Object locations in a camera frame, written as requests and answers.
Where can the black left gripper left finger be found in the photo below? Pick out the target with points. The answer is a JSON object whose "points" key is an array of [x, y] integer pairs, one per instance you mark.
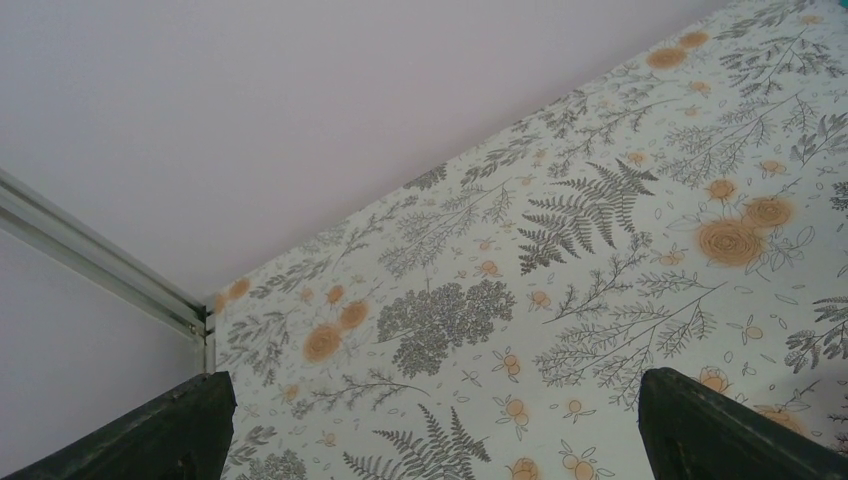
{"points": [[184, 433]]}

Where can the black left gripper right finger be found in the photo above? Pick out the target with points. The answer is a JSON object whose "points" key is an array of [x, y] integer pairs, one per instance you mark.
{"points": [[692, 432]]}

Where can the floral patterned table mat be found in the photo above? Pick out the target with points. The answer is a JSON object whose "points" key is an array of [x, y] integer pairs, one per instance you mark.
{"points": [[492, 318]]}

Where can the aluminium corner frame post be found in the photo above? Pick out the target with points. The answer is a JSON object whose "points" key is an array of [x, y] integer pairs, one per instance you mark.
{"points": [[43, 225]]}

